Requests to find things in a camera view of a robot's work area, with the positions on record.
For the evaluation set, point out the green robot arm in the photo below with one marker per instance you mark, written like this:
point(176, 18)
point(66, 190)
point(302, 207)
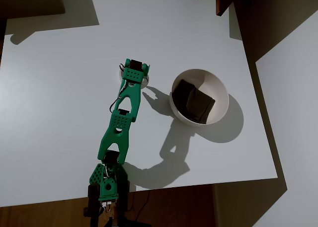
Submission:
point(119, 135)

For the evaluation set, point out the dark cloth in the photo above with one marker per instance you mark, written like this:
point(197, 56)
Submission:
point(193, 102)

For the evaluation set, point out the beige round bowl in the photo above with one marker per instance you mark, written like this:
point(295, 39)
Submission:
point(213, 83)

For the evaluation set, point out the reddish wooden board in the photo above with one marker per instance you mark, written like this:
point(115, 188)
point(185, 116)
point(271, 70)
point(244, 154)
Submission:
point(222, 1)

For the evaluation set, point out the dark brown furniture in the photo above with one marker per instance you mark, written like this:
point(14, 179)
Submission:
point(29, 1)

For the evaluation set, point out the black table clamp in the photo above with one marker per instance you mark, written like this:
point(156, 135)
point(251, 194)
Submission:
point(86, 210)

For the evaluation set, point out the vertical camera pole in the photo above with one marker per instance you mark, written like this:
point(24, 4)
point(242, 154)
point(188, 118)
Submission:
point(94, 199)

